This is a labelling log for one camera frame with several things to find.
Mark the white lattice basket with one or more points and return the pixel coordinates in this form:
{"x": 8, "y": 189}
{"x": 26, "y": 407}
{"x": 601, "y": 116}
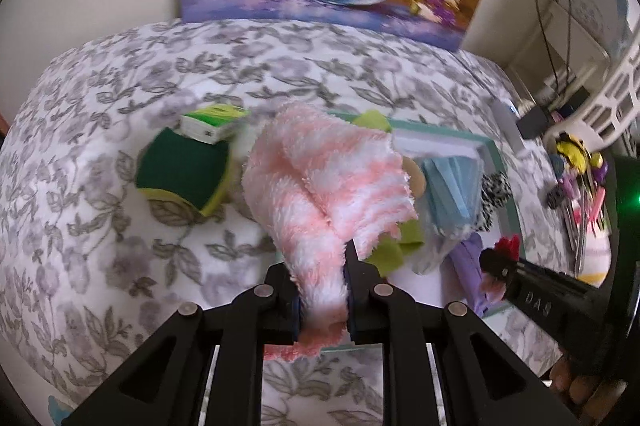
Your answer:
{"x": 605, "y": 106}

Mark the white flat box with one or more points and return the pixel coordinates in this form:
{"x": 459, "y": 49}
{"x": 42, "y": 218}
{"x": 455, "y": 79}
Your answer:
{"x": 435, "y": 144}

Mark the yellow green sponge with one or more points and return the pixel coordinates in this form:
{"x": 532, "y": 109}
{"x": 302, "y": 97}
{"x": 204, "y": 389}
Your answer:
{"x": 180, "y": 171}

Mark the clear plastic bag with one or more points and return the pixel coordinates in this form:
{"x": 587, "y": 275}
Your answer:
{"x": 435, "y": 251}

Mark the grey floral blanket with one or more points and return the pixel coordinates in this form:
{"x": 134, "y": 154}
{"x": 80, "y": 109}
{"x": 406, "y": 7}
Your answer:
{"x": 125, "y": 231}

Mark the lime green cloth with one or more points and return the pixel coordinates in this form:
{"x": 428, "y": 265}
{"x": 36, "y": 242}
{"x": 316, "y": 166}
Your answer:
{"x": 387, "y": 251}

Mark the beige round puff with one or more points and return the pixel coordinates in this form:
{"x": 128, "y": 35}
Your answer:
{"x": 416, "y": 178}

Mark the pink white fluffy towel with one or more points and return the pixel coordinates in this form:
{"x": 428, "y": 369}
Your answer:
{"x": 320, "y": 176}

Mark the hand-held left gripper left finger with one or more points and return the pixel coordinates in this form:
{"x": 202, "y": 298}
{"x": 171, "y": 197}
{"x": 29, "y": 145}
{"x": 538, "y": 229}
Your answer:
{"x": 294, "y": 306}

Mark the black white scrunchie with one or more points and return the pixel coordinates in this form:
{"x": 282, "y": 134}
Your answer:
{"x": 492, "y": 198}

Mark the green white small box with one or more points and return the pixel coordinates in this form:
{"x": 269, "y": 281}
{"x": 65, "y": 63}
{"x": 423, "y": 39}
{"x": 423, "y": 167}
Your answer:
{"x": 210, "y": 124}

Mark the purple cloth pouch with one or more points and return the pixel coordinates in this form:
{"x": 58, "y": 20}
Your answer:
{"x": 467, "y": 261}

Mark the cup of pens and tools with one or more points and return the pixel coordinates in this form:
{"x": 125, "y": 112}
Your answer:
{"x": 580, "y": 191}

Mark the person's right hand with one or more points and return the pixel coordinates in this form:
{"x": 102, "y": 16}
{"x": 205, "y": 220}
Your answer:
{"x": 580, "y": 388}

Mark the blue face mask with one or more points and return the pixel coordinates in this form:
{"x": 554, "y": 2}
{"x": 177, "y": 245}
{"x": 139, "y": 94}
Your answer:
{"x": 450, "y": 191}

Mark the small black box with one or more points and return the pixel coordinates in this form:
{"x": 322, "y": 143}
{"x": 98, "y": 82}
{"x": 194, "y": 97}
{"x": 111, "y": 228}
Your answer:
{"x": 532, "y": 121}

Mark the teal tray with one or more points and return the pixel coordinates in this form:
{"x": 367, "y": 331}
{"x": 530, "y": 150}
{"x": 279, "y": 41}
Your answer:
{"x": 450, "y": 131}

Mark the light blue cloth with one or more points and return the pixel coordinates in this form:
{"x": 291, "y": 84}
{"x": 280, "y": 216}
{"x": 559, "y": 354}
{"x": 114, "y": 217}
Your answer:
{"x": 57, "y": 411}

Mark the white tube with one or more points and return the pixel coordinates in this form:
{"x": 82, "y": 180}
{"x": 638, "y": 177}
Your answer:
{"x": 505, "y": 121}

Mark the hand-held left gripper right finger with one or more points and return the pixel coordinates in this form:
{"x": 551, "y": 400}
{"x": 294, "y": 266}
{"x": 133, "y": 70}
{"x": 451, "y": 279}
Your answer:
{"x": 352, "y": 306}

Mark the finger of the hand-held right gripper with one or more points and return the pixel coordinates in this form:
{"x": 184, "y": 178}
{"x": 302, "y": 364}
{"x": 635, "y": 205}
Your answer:
{"x": 540, "y": 273}

